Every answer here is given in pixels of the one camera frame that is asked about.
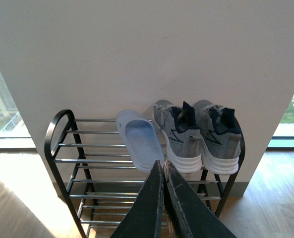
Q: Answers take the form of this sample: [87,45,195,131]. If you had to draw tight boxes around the white rubber slipper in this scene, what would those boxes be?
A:
[116,110,165,173]

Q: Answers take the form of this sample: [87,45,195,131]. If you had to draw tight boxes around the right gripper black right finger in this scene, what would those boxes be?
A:
[164,159,235,238]

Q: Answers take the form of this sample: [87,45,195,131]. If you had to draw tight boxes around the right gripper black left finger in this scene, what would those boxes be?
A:
[111,160,164,238]

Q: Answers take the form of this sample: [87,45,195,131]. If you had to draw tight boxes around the black metal shoe rack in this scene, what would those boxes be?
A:
[44,110,237,238]

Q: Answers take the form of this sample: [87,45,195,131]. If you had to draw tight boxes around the grey knit sneaker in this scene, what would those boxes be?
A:
[193,100,242,175]
[152,100,202,174]

